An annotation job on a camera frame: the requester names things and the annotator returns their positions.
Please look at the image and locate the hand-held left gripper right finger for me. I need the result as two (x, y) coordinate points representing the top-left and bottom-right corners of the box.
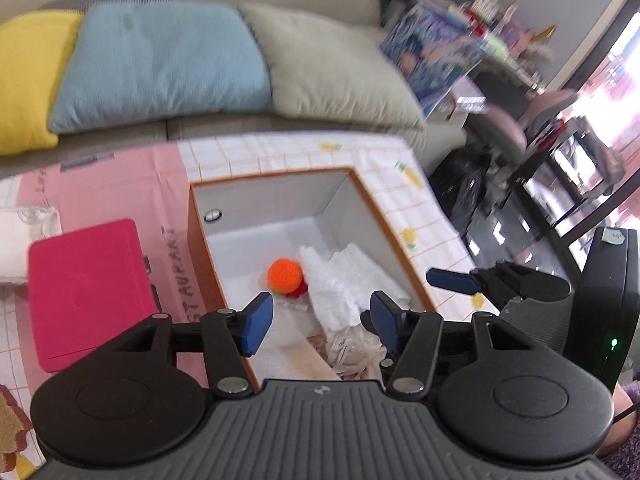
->
(370, 291), (551, 395)

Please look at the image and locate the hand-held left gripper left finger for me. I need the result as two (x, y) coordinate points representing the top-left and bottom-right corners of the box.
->
(100, 292), (275, 396)

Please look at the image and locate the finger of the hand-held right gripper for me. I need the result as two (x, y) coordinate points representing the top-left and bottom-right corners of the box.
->
(426, 261), (571, 306)

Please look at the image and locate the clear crinkled plastic bag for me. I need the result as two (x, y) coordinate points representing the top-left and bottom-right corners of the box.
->
(320, 324), (389, 379)

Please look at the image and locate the orange knitted ball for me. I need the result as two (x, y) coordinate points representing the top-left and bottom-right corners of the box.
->
(267, 258), (304, 295)

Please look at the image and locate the white cloth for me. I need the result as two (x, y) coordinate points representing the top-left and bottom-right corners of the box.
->
(298, 242), (412, 334)

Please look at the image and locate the white box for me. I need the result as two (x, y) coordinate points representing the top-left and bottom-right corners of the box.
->
(187, 167), (442, 394)

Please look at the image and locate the person's right forearm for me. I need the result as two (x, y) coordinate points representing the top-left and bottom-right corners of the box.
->
(597, 380), (640, 476)

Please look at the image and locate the black backpack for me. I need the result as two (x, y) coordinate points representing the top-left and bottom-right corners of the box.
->
(429, 152), (497, 234)

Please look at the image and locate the pale padded chair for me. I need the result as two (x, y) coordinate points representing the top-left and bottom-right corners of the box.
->
(482, 89), (582, 172)

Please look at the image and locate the magenta box lid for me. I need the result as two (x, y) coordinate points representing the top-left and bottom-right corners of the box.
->
(27, 217), (162, 374)

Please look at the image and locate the blue printed figure pillow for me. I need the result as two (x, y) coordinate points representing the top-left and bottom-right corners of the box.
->
(378, 2), (487, 122)

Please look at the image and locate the beige pillow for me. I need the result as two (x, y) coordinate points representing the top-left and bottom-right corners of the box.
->
(239, 2), (427, 134)

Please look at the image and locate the cluttered desk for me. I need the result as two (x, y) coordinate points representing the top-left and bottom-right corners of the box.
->
(367, 0), (558, 98)

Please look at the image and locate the light blue pillow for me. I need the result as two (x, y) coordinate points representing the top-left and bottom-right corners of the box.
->
(47, 2), (275, 135)

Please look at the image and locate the yellow pillow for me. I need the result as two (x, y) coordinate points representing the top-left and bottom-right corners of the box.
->
(0, 10), (85, 157)

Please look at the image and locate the black metal frame table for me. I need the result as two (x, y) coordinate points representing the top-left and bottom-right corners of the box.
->
(500, 105), (640, 272)

